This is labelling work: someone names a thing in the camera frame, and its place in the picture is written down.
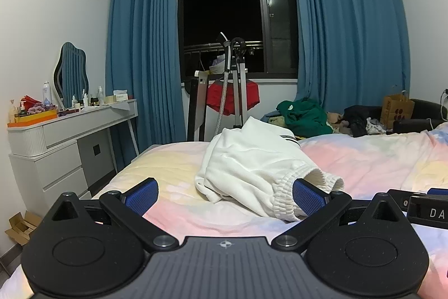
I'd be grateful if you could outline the green garment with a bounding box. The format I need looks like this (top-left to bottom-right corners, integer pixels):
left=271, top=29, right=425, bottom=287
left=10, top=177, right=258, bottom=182
left=276, top=98, right=334, bottom=138

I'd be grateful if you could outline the dark framed window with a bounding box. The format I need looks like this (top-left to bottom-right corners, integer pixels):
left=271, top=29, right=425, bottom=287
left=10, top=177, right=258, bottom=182
left=178, top=0, right=299, bottom=84

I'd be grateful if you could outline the white drawer cabinet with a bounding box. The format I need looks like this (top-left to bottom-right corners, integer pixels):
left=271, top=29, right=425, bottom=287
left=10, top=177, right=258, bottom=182
left=9, top=140, right=92, bottom=207

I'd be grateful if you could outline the pale hanging cloth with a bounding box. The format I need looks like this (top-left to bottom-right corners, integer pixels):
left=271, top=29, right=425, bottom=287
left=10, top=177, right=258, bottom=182
left=209, top=55, right=229, bottom=73

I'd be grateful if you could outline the brown paper bag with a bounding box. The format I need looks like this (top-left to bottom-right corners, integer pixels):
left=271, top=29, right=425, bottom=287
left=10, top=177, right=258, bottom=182
left=381, top=85, right=415, bottom=129

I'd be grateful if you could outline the red garment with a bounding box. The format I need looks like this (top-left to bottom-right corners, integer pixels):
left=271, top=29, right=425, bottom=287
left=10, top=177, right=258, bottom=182
left=205, top=80, right=261, bottom=117

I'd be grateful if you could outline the orange tray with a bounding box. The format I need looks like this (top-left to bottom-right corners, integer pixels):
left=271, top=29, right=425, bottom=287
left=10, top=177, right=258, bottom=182
left=8, top=109, right=58, bottom=129

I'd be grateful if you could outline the metal balcony railing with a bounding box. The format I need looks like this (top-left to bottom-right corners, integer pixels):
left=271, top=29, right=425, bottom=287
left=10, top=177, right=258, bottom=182
left=184, top=40, right=264, bottom=56

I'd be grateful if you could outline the cardboard box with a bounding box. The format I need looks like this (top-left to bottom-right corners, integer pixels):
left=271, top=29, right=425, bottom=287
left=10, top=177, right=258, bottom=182
left=5, top=211, right=43, bottom=246

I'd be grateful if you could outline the row of cosmetic bottles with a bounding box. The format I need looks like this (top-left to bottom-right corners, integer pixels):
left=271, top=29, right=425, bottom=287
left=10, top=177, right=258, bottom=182
left=70, top=86, right=106, bottom=109

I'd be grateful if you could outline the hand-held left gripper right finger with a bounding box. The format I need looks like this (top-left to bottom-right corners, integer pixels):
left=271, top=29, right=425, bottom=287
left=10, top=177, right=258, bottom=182
left=271, top=179, right=411, bottom=252

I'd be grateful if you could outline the purple fluffy hairband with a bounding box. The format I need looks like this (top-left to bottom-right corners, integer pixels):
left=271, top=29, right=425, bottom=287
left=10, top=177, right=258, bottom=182
left=28, top=103, right=57, bottom=114

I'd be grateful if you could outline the garment steamer stand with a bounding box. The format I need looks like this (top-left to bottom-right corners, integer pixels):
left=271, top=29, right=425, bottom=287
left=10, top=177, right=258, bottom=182
left=217, top=32, right=251, bottom=129

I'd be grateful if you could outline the wavy edged mirror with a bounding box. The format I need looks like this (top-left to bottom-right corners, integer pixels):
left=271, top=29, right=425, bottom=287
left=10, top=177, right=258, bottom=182
left=52, top=41, right=90, bottom=109

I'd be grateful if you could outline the wall charger with cable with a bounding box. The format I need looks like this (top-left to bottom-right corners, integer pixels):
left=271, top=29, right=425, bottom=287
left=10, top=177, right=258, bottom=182
left=439, top=88, right=448, bottom=122

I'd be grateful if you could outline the tan plush toy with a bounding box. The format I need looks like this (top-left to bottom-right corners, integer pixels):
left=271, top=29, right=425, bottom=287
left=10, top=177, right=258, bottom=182
left=326, top=112, right=351, bottom=134

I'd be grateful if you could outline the pastel patterned blanket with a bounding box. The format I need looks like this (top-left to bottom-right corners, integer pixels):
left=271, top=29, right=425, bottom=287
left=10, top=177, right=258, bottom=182
left=0, top=122, right=448, bottom=299

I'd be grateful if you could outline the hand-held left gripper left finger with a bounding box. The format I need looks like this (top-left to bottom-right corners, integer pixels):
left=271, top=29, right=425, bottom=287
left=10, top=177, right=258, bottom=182
left=42, top=178, right=180, bottom=251

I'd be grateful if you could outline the white dressing table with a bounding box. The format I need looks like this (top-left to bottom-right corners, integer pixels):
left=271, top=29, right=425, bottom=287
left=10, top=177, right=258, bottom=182
left=7, top=99, right=139, bottom=194

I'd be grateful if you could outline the black garment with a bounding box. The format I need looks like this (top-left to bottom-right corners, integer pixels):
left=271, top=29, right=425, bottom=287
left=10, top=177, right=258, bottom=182
left=341, top=105, right=384, bottom=138

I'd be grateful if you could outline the white patterned cloth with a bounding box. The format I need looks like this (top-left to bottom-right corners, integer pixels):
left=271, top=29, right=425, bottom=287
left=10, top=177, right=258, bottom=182
left=366, top=117, right=387, bottom=135

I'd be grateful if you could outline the tissue box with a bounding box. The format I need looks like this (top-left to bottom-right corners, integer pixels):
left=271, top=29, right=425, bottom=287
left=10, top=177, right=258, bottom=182
left=113, top=89, right=131, bottom=106

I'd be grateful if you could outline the black sofa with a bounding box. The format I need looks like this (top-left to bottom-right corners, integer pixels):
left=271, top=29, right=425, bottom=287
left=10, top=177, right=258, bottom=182
left=380, top=99, right=448, bottom=135

